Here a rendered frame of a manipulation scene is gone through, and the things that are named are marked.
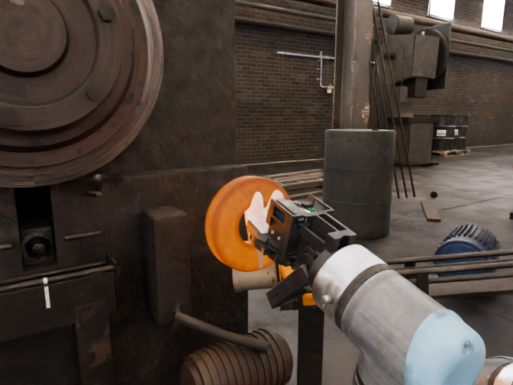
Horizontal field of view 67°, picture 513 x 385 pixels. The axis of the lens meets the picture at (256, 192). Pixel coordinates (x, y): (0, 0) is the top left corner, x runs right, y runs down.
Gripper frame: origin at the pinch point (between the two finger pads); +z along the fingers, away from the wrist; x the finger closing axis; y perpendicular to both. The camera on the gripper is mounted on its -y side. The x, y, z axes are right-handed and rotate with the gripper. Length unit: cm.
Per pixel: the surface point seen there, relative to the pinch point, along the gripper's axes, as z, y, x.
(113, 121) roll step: 23.5, 8.0, 16.4
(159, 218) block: 19.5, -10.7, 8.3
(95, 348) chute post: 12.5, -33.5, 21.9
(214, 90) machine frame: 41.9, 10.5, -12.2
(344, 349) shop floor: 31, -96, -83
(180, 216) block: 19.4, -10.8, 3.8
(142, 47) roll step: 27.1, 20.5, 10.7
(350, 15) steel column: 323, 46, -319
